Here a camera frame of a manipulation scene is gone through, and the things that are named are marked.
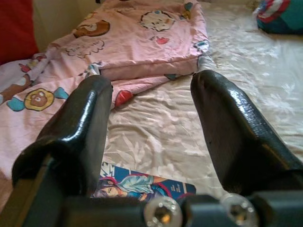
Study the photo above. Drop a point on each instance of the pink cartoon print blanket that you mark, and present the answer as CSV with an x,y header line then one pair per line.
x,y
142,47

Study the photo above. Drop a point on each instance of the colourful comic book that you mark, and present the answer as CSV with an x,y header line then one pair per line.
x,y
142,184

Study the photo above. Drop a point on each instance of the flag print bolster pillow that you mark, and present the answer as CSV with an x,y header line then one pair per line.
x,y
284,19

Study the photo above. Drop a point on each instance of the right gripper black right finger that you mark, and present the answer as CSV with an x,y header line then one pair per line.
x,y
236,137

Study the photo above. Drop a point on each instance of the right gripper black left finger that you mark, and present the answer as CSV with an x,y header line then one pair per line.
x,y
80,137

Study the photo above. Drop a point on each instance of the red pillow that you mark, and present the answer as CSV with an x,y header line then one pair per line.
x,y
14,28

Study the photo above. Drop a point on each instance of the beige floral bedspread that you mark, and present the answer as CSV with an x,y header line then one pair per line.
x,y
161,123

